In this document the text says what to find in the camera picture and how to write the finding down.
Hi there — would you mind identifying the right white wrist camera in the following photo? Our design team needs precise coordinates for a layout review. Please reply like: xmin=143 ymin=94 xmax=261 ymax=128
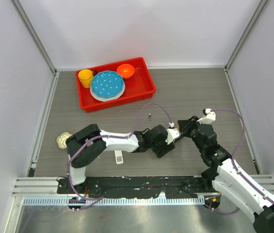
xmin=197 ymin=108 xmax=216 ymax=124

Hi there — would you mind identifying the blue dotted plate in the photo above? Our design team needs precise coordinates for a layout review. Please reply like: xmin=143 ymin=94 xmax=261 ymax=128
xmin=90 ymin=70 xmax=125 ymax=87

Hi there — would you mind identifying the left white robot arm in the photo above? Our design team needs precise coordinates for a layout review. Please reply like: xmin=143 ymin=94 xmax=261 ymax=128
xmin=65 ymin=123 xmax=180 ymax=194

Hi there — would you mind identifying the orange bowl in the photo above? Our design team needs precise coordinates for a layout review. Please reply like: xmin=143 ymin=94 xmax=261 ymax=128
xmin=116 ymin=64 xmax=135 ymax=79

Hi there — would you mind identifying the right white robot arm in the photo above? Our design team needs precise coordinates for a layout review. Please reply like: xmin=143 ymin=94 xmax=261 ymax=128
xmin=177 ymin=116 xmax=274 ymax=233

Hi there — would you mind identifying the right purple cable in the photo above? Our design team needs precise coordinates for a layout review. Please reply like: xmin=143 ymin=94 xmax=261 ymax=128
xmin=211 ymin=109 xmax=274 ymax=226

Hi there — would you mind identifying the white plate under blue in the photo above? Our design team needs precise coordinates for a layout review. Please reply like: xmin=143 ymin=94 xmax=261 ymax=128
xmin=89 ymin=83 xmax=125 ymax=102

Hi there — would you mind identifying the white slim remote control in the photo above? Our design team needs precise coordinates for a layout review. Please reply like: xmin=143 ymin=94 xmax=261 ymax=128
xmin=114 ymin=150 xmax=124 ymax=165

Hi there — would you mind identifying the red plastic tray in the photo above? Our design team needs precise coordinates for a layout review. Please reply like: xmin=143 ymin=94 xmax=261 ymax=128
xmin=75 ymin=57 xmax=156 ymax=113

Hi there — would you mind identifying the purple cable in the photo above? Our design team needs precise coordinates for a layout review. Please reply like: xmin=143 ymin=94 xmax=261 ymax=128
xmin=211 ymin=109 xmax=274 ymax=226
xmin=66 ymin=102 xmax=175 ymax=211

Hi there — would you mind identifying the white slotted cable duct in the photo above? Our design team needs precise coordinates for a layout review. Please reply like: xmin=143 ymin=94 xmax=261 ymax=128
xmin=22 ymin=196 xmax=205 ymax=206

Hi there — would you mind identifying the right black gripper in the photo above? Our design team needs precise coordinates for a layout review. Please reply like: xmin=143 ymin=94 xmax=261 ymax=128
xmin=178 ymin=116 xmax=206 ymax=153

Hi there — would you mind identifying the yellow mug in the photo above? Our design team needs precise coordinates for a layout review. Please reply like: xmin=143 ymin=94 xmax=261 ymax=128
xmin=78 ymin=69 xmax=97 ymax=88

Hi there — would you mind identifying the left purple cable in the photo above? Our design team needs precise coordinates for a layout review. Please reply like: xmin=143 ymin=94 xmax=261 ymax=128
xmin=66 ymin=102 xmax=175 ymax=211

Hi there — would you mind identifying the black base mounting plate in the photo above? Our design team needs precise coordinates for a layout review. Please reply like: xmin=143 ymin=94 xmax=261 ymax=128
xmin=56 ymin=175 xmax=225 ymax=200

